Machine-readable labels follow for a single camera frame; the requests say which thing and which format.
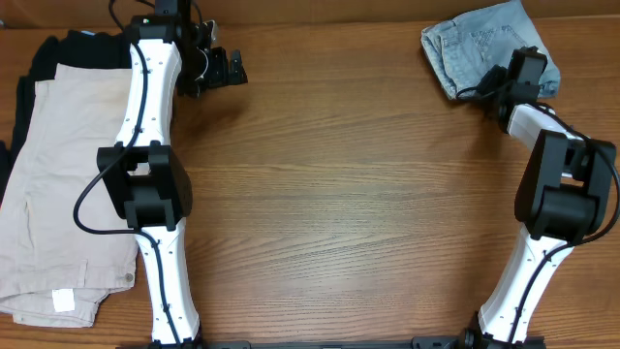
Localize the light blue denim shorts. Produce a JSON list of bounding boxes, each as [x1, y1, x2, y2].
[[420, 1, 549, 100]]

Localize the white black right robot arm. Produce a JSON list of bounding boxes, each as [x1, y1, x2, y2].
[[455, 47, 619, 348]]

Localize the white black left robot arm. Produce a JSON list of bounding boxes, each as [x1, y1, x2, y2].
[[94, 0, 248, 348]]

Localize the black folded garment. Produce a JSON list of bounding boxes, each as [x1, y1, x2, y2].
[[0, 29, 169, 234]]

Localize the beige folded shorts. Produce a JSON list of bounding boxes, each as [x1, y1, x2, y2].
[[1, 65, 138, 328]]

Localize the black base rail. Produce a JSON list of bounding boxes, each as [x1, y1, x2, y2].
[[203, 335, 546, 349]]

